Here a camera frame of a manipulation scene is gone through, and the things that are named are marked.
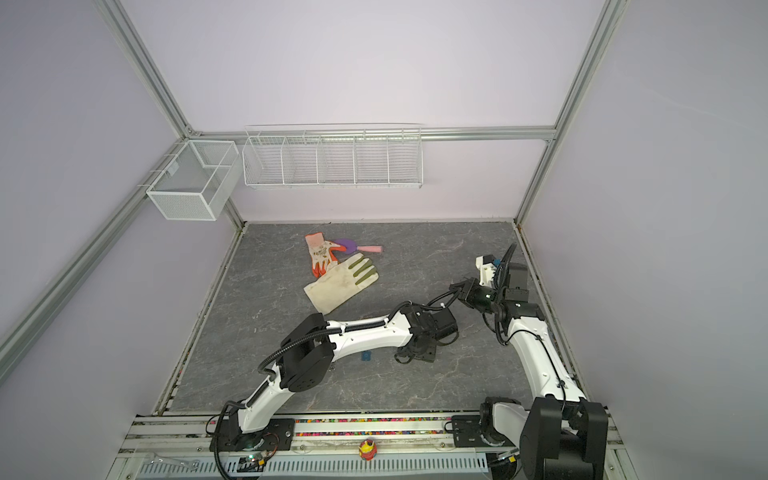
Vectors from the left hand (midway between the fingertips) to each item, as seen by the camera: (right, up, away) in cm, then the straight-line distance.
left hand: (422, 359), depth 85 cm
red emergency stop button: (-14, -14, -18) cm, 27 cm away
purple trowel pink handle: (-25, +33, +29) cm, 50 cm away
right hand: (+8, +20, -3) cm, 22 cm away
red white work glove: (-35, +30, +24) cm, 52 cm away
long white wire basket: (-28, +63, +14) cm, 71 cm away
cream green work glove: (-26, +21, +18) cm, 38 cm away
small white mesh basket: (-74, +54, +14) cm, 92 cm away
